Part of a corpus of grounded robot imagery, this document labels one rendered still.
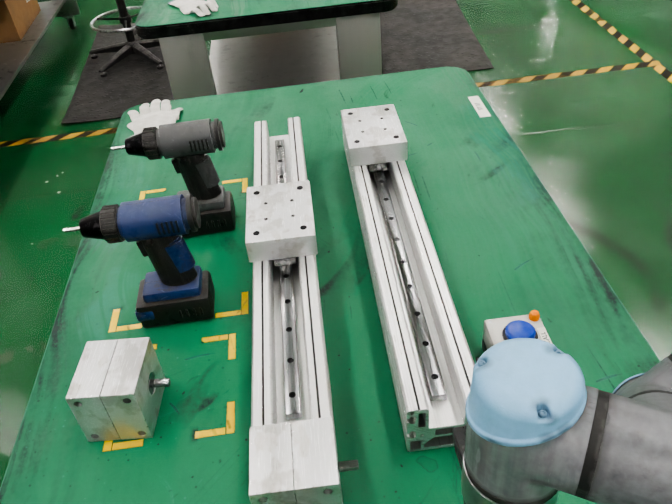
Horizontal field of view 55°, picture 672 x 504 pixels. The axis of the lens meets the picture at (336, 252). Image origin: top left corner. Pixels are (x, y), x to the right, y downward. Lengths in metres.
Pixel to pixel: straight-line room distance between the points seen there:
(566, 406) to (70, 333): 0.87
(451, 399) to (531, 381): 0.43
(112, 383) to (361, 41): 1.85
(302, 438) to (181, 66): 1.93
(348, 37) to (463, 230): 1.41
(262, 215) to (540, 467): 0.70
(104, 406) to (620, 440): 0.65
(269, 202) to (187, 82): 1.51
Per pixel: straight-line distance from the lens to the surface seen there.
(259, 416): 0.82
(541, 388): 0.45
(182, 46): 2.50
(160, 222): 0.96
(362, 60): 2.53
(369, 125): 1.28
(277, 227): 1.03
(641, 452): 0.47
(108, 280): 1.22
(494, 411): 0.44
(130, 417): 0.92
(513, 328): 0.92
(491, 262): 1.14
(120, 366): 0.92
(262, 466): 0.77
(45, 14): 4.84
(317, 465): 0.76
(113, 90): 3.99
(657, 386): 0.59
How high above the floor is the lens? 1.51
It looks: 39 degrees down
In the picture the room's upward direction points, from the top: 6 degrees counter-clockwise
